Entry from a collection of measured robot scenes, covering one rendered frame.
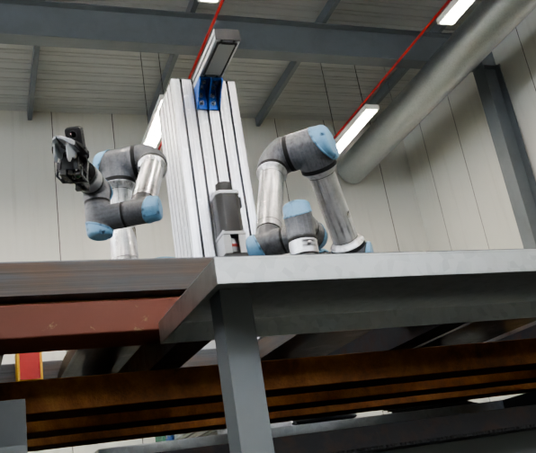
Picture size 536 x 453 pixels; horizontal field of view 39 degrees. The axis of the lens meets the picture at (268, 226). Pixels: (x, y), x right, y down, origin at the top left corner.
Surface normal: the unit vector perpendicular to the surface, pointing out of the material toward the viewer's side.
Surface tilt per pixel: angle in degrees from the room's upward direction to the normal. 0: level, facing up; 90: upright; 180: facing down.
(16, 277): 90
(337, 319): 90
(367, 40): 90
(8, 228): 90
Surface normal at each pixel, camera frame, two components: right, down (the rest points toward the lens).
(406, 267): 0.36, -0.38
